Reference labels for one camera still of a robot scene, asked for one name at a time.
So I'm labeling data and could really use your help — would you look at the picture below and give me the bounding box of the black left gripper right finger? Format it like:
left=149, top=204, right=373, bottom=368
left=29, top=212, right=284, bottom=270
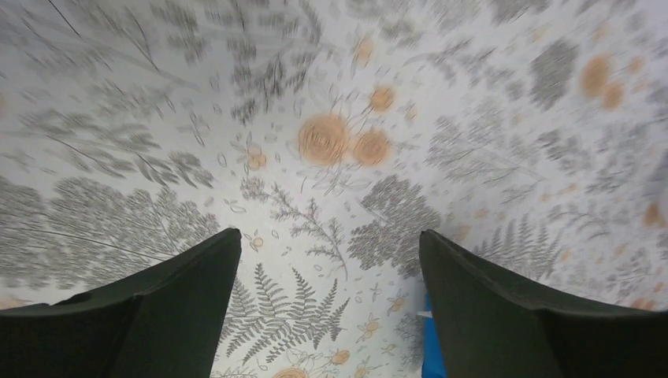
left=419, top=230, right=667, bottom=377

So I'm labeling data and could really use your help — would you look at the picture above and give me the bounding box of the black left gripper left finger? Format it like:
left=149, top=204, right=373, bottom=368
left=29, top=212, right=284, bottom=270
left=1, top=228, right=242, bottom=377

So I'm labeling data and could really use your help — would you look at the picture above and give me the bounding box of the blue towel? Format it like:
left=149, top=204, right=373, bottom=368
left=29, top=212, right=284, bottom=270
left=419, top=295, right=447, bottom=378

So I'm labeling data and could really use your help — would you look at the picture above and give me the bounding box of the floral tablecloth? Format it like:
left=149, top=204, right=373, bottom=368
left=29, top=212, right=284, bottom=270
left=1, top=1, right=667, bottom=377

